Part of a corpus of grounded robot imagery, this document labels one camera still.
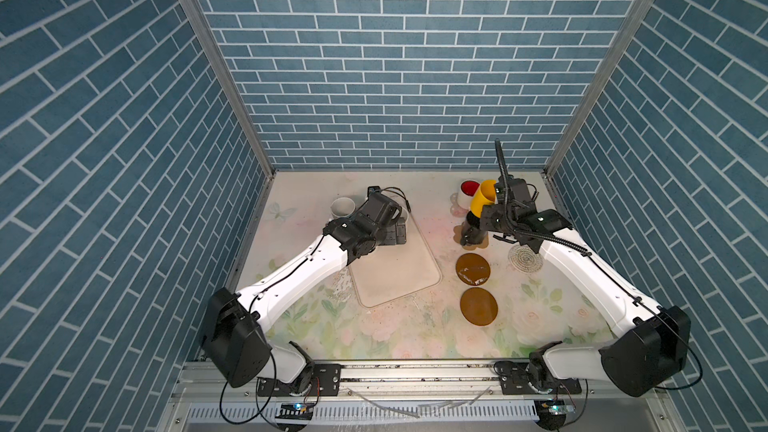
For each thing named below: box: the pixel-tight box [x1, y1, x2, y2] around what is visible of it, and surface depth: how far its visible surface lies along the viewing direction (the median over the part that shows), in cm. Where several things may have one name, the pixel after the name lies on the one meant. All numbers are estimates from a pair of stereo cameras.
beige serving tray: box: [347, 212, 442, 308], surface depth 93 cm
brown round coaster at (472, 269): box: [455, 253, 491, 286], surface depth 95 cm
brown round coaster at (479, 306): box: [460, 287, 499, 327], surface depth 88 cm
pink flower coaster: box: [450, 192, 469, 218], surface depth 111 cm
